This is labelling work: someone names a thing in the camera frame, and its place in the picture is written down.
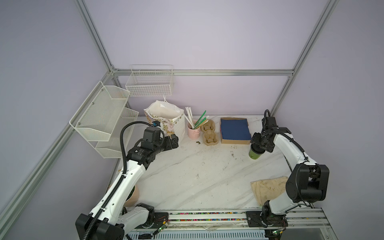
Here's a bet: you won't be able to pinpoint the white mesh two-tier shelf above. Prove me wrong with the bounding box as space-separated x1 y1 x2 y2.
69 82 139 159

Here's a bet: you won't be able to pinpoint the stacked brown pulp cup carriers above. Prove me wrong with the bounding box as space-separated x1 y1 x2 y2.
201 120 219 146

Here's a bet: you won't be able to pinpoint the black plastic cup lid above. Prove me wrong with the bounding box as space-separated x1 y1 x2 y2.
251 144 266 155

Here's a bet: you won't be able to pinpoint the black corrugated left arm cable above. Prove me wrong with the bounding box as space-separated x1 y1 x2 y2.
119 120 152 169

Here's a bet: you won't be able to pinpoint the green wrapped straw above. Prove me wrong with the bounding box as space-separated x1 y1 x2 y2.
194 111 207 129

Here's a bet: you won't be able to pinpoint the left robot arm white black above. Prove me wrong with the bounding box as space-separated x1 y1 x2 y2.
75 122 179 240

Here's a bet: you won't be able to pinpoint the cartoon animal paper gift bag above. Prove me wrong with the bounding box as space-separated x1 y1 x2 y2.
144 95 186 144

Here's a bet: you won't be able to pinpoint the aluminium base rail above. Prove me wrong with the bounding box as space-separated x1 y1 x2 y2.
126 208 337 240

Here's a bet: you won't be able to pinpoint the green paper coffee cup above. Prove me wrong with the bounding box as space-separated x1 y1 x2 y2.
249 145 265 160

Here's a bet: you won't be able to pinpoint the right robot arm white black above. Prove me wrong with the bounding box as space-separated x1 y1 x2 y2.
246 110 330 228

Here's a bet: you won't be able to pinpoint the cardboard box of blue napkins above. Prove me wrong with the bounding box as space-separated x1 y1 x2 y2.
220 118 251 145

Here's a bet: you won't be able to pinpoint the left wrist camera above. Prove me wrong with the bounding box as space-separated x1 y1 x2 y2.
152 121 161 127

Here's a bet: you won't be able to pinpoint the pink metal straw bucket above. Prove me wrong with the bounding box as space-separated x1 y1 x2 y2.
187 123 201 140

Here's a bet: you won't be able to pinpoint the white wire basket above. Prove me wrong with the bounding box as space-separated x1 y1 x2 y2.
126 65 174 97

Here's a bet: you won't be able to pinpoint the white wrapped straw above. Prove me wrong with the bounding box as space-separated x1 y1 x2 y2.
186 107 195 129

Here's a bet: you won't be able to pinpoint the beige cloth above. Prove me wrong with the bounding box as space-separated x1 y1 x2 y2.
251 176 288 206

